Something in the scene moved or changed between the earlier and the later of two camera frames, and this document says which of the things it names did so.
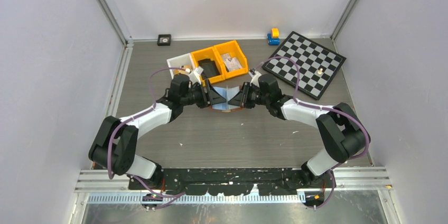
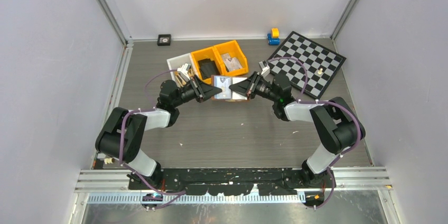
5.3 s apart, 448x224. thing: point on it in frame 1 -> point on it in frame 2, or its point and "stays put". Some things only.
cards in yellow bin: x=231 y=63 stays put
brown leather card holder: x=225 y=99 -> x=223 y=82
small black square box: x=164 y=39 stays put
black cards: x=210 y=68 stays put
